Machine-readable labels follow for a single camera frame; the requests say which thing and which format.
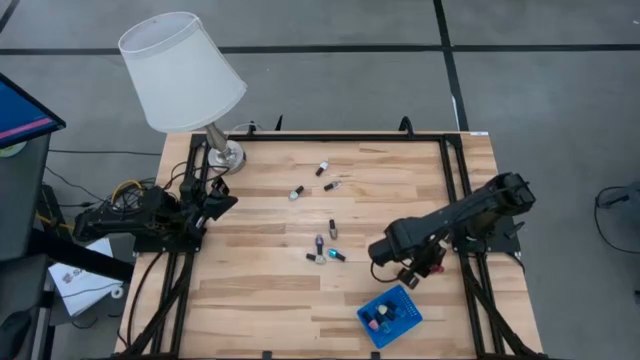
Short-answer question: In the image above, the blue plastic basket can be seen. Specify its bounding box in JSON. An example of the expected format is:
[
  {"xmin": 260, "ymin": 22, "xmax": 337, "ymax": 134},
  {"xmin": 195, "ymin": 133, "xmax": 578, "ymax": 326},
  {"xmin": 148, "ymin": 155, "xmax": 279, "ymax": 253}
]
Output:
[{"xmin": 356, "ymin": 284, "xmax": 424, "ymax": 350}]

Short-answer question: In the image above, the black floor cable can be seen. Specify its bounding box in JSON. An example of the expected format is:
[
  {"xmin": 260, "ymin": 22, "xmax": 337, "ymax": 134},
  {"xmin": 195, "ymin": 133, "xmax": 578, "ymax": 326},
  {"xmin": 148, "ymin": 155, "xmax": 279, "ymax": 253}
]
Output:
[{"xmin": 593, "ymin": 184, "xmax": 640, "ymax": 254}]

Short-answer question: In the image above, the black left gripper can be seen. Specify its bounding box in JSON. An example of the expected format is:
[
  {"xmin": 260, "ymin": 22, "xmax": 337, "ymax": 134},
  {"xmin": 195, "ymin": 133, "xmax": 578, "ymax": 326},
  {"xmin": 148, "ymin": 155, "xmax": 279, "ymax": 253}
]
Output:
[{"xmin": 179, "ymin": 174, "xmax": 239, "ymax": 231}]

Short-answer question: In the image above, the dark grey cabinet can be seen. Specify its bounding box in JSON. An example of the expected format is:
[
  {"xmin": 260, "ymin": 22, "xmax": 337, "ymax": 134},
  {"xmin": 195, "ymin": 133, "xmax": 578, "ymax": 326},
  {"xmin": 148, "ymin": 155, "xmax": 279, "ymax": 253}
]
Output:
[{"xmin": 0, "ymin": 132, "xmax": 54, "ymax": 264}]

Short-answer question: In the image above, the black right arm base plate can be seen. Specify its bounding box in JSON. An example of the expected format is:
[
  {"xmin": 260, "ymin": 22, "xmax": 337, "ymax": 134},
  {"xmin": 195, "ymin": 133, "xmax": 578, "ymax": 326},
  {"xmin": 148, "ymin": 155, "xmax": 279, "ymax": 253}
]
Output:
[{"xmin": 449, "ymin": 219, "xmax": 522, "ymax": 255}]

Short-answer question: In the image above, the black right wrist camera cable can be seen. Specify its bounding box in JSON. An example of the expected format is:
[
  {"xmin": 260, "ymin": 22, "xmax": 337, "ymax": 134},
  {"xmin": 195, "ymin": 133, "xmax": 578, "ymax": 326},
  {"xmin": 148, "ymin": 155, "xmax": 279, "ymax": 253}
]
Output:
[{"xmin": 369, "ymin": 259, "xmax": 404, "ymax": 285}]

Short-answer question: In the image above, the white paper sheet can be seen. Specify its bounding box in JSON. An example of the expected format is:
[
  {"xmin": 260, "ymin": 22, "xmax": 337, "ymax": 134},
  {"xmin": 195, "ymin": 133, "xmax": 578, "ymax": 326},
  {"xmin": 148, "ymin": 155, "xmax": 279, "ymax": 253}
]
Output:
[{"xmin": 48, "ymin": 238, "xmax": 125, "ymax": 317}]

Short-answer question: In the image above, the yellow cable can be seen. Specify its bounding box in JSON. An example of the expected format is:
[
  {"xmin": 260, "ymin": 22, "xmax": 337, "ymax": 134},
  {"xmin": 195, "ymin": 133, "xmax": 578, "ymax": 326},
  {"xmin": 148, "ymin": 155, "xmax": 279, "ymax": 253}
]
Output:
[{"xmin": 110, "ymin": 178, "xmax": 145, "ymax": 206}]

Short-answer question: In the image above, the silver lamp with white shade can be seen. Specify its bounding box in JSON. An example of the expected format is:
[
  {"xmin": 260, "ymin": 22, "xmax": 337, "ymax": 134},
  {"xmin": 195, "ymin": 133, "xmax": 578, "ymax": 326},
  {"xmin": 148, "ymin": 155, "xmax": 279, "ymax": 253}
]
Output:
[{"xmin": 117, "ymin": 10, "xmax": 249, "ymax": 176}]

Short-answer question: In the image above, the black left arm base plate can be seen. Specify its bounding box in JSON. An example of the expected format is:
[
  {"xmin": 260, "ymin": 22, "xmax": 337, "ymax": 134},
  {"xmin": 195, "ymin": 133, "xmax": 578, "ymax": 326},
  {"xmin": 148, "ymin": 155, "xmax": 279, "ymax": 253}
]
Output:
[{"xmin": 133, "ymin": 227, "xmax": 204, "ymax": 254}]

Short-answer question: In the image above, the monitor with blue screen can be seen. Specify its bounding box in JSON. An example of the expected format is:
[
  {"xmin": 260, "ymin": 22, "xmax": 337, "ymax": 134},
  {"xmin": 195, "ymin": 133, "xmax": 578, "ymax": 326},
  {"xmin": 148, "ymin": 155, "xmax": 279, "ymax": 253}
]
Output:
[{"xmin": 0, "ymin": 72, "xmax": 67, "ymax": 151}]

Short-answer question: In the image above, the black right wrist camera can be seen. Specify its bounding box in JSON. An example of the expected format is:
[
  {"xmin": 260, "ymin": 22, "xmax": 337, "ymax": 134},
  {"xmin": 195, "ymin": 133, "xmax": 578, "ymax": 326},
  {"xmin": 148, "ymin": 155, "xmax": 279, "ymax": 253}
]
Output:
[{"xmin": 397, "ymin": 269, "xmax": 422, "ymax": 291}]

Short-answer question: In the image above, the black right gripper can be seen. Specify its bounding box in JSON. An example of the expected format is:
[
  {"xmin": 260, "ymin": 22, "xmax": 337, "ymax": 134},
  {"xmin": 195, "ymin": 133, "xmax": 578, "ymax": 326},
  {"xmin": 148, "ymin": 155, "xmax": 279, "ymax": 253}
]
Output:
[{"xmin": 399, "ymin": 234, "xmax": 449, "ymax": 277}]

